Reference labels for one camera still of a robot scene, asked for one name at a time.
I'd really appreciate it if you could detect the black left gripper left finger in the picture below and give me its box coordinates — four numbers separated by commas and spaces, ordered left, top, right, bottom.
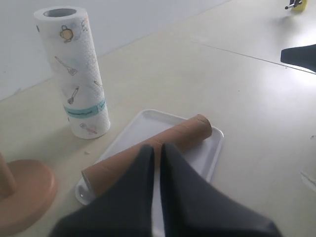
50, 146, 155, 237

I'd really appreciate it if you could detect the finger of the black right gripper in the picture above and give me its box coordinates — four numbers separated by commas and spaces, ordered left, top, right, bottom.
280, 44, 316, 73

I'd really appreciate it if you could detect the white rectangular plastic tray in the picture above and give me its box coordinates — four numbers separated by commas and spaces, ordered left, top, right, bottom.
75, 110, 225, 237

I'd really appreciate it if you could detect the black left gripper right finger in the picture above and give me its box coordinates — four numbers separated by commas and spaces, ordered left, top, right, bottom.
160, 143, 282, 237

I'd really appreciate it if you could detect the printed white paper towel roll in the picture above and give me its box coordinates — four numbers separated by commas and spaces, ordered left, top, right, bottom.
34, 6, 111, 139

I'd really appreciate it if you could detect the yellow black object far corner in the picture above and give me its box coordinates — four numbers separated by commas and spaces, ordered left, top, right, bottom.
284, 0, 308, 11

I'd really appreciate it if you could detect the brown cardboard tube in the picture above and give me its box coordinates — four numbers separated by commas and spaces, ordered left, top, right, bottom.
82, 115, 213, 197

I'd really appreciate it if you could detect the wooden paper towel holder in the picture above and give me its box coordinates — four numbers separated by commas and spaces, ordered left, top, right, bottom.
0, 157, 57, 237

